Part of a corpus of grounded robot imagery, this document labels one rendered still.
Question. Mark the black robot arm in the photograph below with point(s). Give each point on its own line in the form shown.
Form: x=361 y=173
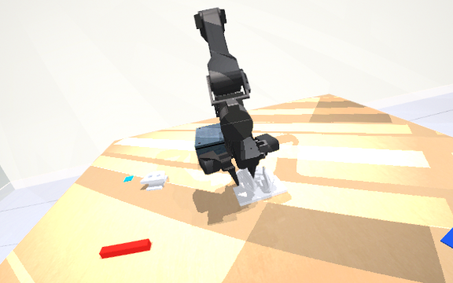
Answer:
x=225 y=79

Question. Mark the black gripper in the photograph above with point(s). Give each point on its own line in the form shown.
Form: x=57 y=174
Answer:
x=211 y=163

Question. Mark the red rectangular bar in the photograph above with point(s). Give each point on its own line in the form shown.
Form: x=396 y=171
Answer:
x=125 y=248

